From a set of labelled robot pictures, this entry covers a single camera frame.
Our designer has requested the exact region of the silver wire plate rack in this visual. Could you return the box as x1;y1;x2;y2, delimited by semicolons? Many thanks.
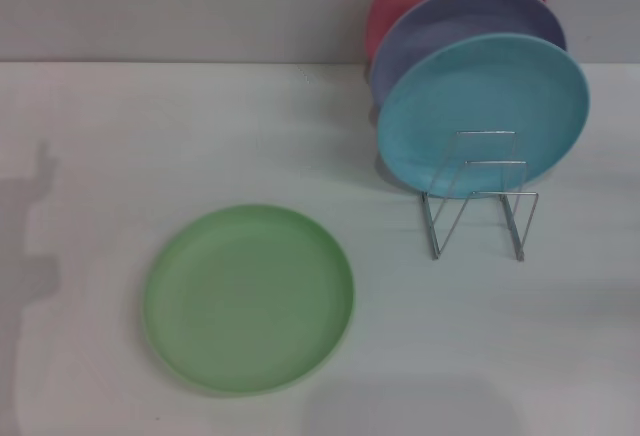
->
421;129;540;262

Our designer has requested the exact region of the green plastic plate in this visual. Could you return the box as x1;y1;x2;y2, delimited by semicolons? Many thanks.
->
143;203;356;400

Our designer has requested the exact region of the light blue plastic plate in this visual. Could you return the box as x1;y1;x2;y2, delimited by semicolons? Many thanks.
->
377;33;591;201

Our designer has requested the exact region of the purple plastic plate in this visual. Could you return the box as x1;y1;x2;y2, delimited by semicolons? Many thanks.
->
369;0;569;108

